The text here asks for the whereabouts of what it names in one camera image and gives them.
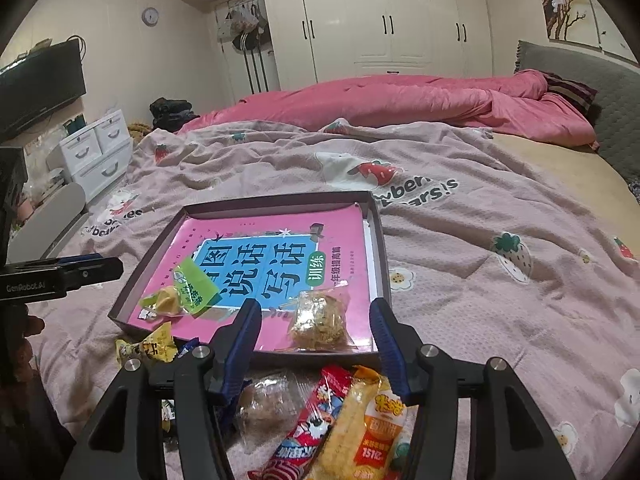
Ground clear-wrapped brown cake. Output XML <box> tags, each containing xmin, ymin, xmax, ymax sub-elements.
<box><xmin>234</xmin><ymin>369</ymin><xmax>313</xmax><ymax>453</ymax></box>

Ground cream wardrobe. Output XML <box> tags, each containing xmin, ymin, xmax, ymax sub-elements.
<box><xmin>260</xmin><ymin>0</ymin><xmax>495</xmax><ymax>95</ymax></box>

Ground person's left hand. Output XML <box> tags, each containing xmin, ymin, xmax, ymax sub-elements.
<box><xmin>14</xmin><ymin>310</ymin><xmax>47</xmax><ymax>373</ymax></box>

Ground hanging bags on rack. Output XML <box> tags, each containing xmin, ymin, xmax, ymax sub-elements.
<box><xmin>215</xmin><ymin>0</ymin><xmax>275</xmax><ymax>56</ymax></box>

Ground clear-wrapped oat cookie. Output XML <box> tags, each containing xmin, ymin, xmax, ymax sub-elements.
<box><xmin>281</xmin><ymin>282</ymin><xmax>357</xmax><ymax>352</ymax></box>

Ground orange snack packet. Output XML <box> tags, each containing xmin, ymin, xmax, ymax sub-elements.
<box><xmin>304</xmin><ymin>365</ymin><xmax>408</xmax><ymax>480</ymax></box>

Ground white drawer cabinet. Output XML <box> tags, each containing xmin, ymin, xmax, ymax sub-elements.
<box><xmin>46</xmin><ymin>109</ymin><xmax>134</xmax><ymax>202</ymax></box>

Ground pink strawberry printed blanket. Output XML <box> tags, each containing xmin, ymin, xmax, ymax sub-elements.
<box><xmin>24</xmin><ymin>119</ymin><xmax>640</xmax><ymax>480</ymax></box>

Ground pink and blue book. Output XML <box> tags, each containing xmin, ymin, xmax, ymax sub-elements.
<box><xmin>131</xmin><ymin>205</ymin><xmax>373</xmax><ymax>353</ymax></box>

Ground white rounded board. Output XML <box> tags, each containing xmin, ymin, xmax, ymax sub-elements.
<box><xmin>7</xmin><ymin>182</ymin><xmax>87</xmax><ymax>264</ymax></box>

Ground floral wall painting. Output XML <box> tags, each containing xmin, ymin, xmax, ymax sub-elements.
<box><xmin>530</xmin><ymin>0</ymin><xmax>640</xmax><ymax>65</ymax></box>

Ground yellow snack packet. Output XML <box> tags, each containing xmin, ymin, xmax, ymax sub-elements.
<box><xmin>115</xmin><ymin>323</ymin><xmax>177</xmax><ymax>364</ymax></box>

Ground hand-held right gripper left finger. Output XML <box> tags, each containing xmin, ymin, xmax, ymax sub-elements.
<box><xmin>60</xmin><ymin>299</ymin><xmax>263</xmax><ymax>480</ymax></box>

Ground grey shallow cardboard box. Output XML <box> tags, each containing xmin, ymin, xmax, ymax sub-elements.
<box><xmin>107</xmin><ymin>190</ymin><xmax>392</xmax><ymax>368</ymax></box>

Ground dark striped pillow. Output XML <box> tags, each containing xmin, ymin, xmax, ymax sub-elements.
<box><xmin>542</xmin><ymin>72</ymin><xmax>599</xmax><ymax>112</ymax></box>

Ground black television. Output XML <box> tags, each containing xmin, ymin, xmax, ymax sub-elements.
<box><xmin>0</xmin><ymin>40</ymin><xmax>87</xmax><ymax>139</ymax></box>

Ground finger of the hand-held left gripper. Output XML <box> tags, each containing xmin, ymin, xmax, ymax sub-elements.
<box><xmin>50</xmin><ymin>255</ymin><xmax>124</xmax><ymax>292</ymax></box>

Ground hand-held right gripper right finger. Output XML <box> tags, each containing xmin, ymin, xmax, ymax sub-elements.
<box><xmin>369</xmin><ymin>298</ymin><xmax>576</xmax><ymax>480</ymax></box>

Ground yellow bed sheet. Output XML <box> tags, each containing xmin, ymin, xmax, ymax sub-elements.
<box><xmin>492</xmin><ymin>132</ymin><xmax>637</xmax><ymax>243</ymax></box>

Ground grey padded headboard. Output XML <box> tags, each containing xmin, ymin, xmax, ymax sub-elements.
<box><xmin>515</xmin><ymin>40</ymin><xmax>640</xmax><ymax>187</ymax></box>

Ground red striped snack packet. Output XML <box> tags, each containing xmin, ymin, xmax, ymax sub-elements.
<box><xmin>248</xmin><ymin>365</ymin><xmax>353</xmax><ymax>480</ymax></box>

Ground dark clothes pile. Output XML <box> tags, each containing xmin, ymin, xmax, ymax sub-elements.
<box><xmin>149</xmin><ymin>97</ymin><xmax>195</xmax><ymax>132</ymax></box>

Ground pink duvet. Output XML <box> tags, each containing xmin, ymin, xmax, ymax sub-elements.
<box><xmin>175</xmin><ymin>70</ymin><xmax>601</xmax><ymax>152</ymax></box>

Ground green pastry snack packet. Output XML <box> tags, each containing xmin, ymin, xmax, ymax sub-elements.
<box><xmin>139</xmin><ymin>256</ymin><xmax>223</xmax><ymax>317</ymax></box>

